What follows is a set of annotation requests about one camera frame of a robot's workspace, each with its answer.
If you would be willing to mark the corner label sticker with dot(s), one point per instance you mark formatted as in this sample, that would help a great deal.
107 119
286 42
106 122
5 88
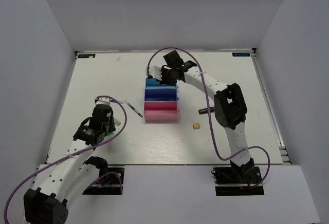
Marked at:
241 54
86 56

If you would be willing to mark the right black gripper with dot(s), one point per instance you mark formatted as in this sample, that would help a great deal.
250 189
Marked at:
163 81

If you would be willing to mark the pink bin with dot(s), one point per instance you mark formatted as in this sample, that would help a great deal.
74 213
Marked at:
161 111

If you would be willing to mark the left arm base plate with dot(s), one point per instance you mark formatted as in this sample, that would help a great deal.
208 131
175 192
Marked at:
110 182

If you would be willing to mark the left corner label sticker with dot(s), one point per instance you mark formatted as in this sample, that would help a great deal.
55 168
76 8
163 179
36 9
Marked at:
86 56

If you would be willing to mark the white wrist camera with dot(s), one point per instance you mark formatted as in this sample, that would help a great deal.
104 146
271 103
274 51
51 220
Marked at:
154 72
102 101

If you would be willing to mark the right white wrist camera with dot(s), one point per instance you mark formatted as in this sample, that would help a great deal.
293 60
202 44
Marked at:
154 72

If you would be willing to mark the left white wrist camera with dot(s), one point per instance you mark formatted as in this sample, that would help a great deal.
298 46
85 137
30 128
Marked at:
102 101

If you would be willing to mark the green gel pen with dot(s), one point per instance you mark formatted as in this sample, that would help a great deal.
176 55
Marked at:
133 108

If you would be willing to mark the small tan eraser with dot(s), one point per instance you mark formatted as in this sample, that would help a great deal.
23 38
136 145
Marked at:
196 126

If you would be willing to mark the dark blue bin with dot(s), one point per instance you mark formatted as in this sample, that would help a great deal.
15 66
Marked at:
160 94

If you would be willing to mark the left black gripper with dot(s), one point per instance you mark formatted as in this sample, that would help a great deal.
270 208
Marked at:
112 126

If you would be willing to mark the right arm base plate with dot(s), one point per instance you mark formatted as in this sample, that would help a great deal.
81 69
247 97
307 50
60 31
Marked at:
229 184

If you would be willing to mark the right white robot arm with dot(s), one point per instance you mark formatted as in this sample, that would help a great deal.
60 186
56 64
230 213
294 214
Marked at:
229 105

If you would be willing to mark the right corner label sticker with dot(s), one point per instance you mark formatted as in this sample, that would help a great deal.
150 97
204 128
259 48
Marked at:
241 54

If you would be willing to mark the light blue bin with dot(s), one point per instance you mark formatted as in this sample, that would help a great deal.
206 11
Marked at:
152 83

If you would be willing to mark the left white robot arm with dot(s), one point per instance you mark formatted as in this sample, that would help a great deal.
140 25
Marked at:
49 202

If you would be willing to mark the black highlighter purple cap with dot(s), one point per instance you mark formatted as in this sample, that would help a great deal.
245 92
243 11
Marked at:
205 110

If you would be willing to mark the dirty white eraser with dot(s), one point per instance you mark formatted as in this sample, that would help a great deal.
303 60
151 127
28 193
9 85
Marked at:
117 123

